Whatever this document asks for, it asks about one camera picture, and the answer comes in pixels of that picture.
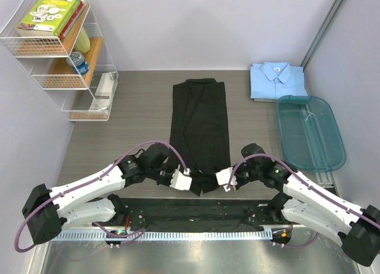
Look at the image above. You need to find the black long sleeve shirt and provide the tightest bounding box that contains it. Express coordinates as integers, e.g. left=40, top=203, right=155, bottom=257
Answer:
left=170, top=78, right=231, bottom=196

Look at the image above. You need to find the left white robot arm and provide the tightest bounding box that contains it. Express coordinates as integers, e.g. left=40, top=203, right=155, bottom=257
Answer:
left=14, top=141, right=187, bottom=253

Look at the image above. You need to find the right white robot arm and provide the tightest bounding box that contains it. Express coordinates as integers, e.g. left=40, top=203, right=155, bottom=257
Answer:
left=228, top=144, right=379, bottom=267

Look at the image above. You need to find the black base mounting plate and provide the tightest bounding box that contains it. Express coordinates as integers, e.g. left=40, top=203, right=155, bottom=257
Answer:
left=91, top=196, right=297, bottom=234

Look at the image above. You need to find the teal plastic tray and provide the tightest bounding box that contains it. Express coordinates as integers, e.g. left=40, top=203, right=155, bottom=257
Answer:
left=275, top=95, right=346, bottom=172

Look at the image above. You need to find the folded light blue shirt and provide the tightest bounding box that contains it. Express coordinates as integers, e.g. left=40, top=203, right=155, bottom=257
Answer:
left=250, top=61, right=308, bottom=101

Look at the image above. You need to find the white paper booklet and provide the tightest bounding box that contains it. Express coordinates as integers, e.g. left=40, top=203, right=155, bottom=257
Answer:
left=89, top=72, right=117, bottom=111

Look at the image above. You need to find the blue lidded jar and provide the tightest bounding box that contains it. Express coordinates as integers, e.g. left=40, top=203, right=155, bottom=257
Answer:
left=66, top=51, right=89, bottom=75

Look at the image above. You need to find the yellow green bottle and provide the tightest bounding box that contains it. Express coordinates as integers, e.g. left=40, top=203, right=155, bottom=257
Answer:
left=74, top=27, right=91, bottom=54

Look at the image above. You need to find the red cover book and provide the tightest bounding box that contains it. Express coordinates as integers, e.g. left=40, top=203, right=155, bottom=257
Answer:
left=59, top=0, right=86, bottom=39

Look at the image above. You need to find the green cover book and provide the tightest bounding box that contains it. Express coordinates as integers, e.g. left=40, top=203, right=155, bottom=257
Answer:
left=15, top=0, right=81, bottom=37

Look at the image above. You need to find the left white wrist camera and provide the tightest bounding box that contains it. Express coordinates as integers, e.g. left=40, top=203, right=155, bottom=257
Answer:
left=170, top=168, right=192, bottom=191

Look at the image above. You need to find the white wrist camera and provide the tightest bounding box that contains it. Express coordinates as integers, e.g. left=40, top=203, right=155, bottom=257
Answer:
left=170, top=168, right=192, bottom=191
left=215, top=167, right=237, bottom=192

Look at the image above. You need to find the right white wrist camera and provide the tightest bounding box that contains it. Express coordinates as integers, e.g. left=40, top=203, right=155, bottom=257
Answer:
left=215, top=167, right=237, bottom=192

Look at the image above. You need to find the aluminium frame rail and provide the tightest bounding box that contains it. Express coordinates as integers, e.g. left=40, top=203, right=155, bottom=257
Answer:
left=36, top=203, right=360, bottom=233

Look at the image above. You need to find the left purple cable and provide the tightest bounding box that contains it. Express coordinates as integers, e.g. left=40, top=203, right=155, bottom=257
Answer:
left=14, top=140, right=191, bottom=253

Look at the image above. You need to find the white slotted cable duct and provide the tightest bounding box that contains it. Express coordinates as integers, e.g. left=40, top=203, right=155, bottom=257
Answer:
left=52, top=228, right=273, bottom=241

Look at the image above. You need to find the white wire shelf rack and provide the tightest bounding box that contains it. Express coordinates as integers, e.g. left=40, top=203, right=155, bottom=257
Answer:
left=1, top=0, right=118, bottom=121

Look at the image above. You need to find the grey aluminium wall post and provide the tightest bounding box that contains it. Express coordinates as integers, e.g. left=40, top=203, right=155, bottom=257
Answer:
left=300, top=0, right=347, bottom=69

